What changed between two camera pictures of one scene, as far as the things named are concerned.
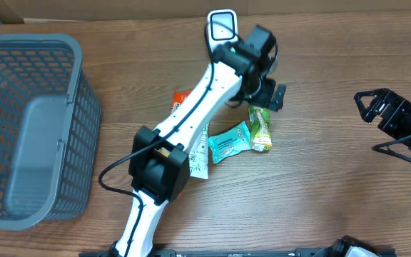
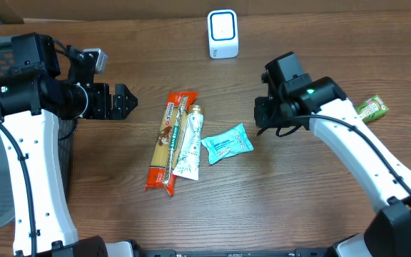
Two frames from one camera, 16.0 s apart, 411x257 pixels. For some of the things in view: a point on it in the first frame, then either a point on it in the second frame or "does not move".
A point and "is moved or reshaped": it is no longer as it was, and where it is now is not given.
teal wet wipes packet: [230, 142] does not move
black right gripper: [390, 108] to [262, 113]
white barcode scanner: [222, 27] does not move
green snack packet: [260, 128] is moved or reshaped
